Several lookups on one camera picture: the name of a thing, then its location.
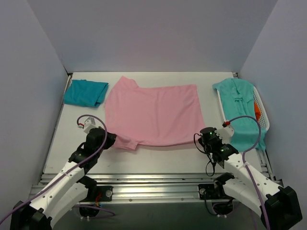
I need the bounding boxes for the pink t-shirt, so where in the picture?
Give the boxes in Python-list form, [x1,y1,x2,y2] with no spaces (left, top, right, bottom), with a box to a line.
[104,77,205,150]

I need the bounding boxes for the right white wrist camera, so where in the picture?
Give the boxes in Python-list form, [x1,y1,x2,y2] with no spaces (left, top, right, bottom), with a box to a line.
[215,126,234,140]

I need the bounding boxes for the folded teal t-shirt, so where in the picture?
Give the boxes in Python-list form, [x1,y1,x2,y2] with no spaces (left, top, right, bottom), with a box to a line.
[64,80,109,108]

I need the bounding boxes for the aluminium mounting rail frame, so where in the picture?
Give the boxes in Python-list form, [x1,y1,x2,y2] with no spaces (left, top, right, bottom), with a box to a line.
[24,143,287,230]

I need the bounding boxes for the orange garment in basket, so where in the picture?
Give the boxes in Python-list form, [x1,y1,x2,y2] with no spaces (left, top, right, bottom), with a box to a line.
[254,102,261,121]

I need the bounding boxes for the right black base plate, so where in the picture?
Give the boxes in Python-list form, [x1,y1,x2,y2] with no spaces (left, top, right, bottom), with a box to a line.
[198,183,239,202]

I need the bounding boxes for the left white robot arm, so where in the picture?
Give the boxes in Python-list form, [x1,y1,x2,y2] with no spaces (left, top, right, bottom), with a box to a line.
[10,127,117,230]

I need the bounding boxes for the white plastic laundry basket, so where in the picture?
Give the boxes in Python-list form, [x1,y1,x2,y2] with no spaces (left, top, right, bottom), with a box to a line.
[216,87,270,131]

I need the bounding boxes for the black looped cable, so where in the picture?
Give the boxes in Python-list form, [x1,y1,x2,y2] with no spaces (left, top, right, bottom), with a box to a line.
[193,133,220,177]

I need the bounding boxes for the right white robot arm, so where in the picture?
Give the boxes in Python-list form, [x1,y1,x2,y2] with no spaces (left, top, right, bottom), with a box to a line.
[198,127,303,230]

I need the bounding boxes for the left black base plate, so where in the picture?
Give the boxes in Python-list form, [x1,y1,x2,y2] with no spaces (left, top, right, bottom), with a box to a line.
[78,186,113,203]

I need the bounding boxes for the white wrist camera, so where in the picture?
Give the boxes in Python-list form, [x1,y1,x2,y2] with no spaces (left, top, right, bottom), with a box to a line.
[215,126,234,140]
[78,117,96,134]

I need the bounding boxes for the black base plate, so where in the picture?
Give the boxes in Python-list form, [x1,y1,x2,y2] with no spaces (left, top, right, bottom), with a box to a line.
[198,183,239,202]
[78,186,113,203]

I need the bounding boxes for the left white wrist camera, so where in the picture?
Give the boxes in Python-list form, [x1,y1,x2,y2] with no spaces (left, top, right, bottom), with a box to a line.
[78,117,96,134]

